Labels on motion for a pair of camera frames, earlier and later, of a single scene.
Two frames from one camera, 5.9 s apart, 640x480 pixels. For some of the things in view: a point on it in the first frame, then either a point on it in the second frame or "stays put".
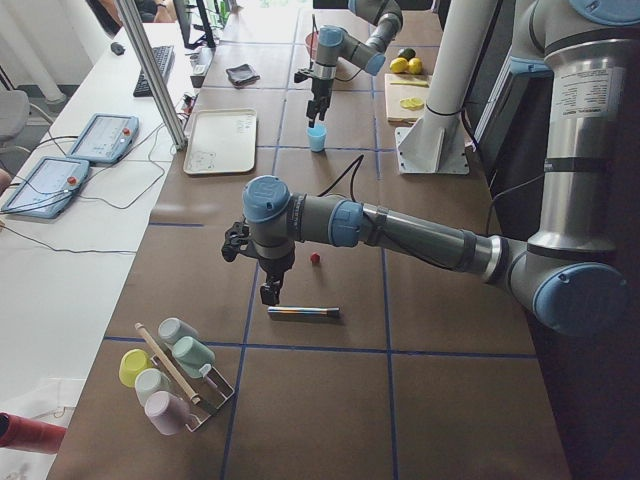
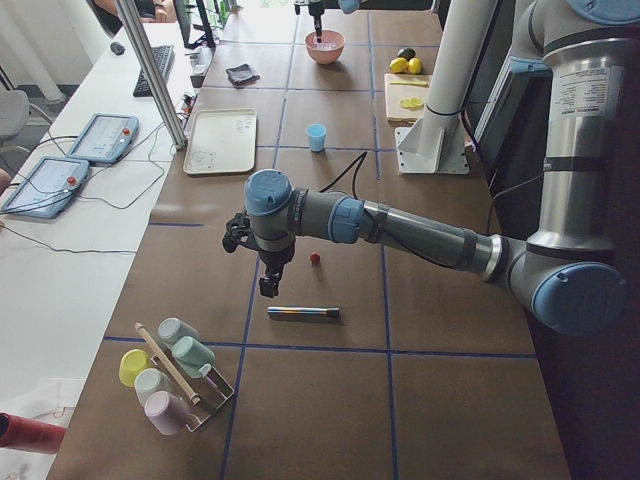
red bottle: (27, 434) stays put
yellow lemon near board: (399, 65) stays put
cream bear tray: (221, 141) stays put
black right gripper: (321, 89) → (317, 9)
